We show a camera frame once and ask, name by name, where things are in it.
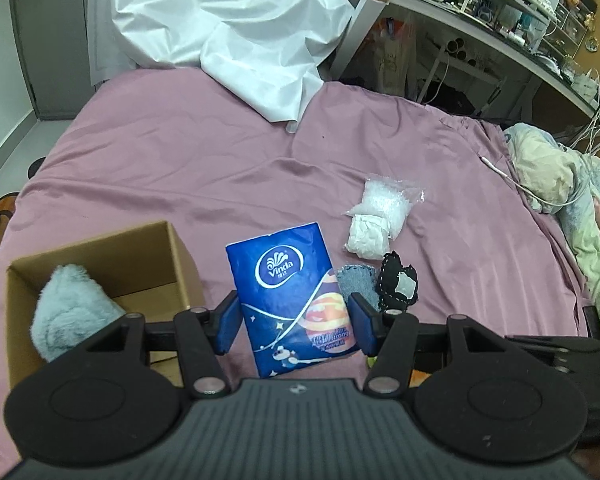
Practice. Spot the clear bag of white pieces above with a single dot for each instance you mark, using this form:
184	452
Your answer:
387	205

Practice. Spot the pink bed sheet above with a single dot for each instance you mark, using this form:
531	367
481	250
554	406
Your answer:
220	160

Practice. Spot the translucent plastic bag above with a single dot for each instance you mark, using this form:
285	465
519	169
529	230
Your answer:
392	55

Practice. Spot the blue tissue packet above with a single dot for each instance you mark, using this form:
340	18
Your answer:
292	305

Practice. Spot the white plastic cover sheet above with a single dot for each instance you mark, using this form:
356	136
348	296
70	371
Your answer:
240	25

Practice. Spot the floral quilt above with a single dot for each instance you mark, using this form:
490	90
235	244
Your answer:
575	200

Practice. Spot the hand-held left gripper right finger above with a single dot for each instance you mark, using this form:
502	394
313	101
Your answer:
362	329

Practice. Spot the light blue plush toy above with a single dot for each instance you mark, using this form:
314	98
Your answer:
67	312

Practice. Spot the white desk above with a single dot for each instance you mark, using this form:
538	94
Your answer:
480	25

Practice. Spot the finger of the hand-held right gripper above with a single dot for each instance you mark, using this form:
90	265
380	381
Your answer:
555	347

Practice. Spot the grey knitted cloth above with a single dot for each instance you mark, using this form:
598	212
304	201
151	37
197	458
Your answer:
357	282

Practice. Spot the brown cardboard box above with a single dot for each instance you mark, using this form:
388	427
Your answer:
130	270

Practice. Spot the clear drawer organizer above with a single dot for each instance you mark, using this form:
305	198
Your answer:
572	17

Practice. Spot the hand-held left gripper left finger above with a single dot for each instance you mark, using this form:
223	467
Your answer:
227	327

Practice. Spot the white crumpled tissue bundle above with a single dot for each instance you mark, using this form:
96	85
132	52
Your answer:
365	237

